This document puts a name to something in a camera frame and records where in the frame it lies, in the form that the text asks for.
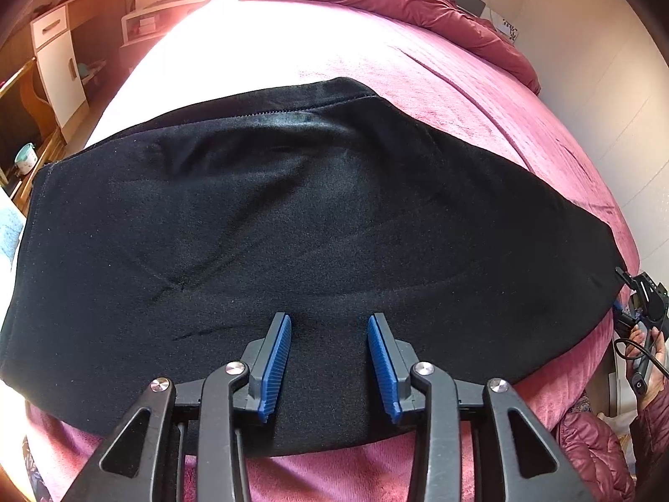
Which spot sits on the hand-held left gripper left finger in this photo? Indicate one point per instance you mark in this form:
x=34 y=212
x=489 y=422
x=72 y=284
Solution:
x=274 y=366

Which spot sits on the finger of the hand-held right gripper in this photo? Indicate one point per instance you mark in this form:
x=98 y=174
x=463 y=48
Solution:
x=624 y=278

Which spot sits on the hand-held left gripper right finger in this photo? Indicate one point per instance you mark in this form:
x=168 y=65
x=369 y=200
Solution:
x=381 y=371

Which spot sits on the black pants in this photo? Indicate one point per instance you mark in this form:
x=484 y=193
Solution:
x=313 y=219

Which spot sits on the person's right forearm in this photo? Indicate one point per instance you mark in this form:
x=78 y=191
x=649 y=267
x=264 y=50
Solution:
x=653 y=429

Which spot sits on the person's right hand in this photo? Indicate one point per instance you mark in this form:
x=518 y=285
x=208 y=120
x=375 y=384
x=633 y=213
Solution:
x=659 y=358

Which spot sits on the bed with pink sheet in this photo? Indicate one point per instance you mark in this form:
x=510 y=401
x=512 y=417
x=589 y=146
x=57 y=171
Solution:
x=470 y=89

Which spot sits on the light blue cloth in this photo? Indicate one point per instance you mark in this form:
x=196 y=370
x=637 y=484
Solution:
x=10 y=230

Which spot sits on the dark headboard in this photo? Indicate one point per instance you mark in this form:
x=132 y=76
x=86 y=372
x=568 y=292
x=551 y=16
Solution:
x=473 y=2

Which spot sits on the mint green cup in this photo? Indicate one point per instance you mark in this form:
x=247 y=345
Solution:
x=25 y=159

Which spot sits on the wooden side table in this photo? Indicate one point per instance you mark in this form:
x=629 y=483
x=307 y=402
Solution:
x=31 y=94

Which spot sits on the white nightstand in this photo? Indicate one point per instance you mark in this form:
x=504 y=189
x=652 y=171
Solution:
x=141 y=23

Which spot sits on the wooden cabinet with white door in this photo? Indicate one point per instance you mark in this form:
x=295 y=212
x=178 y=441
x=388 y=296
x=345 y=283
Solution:
x=52 y=52

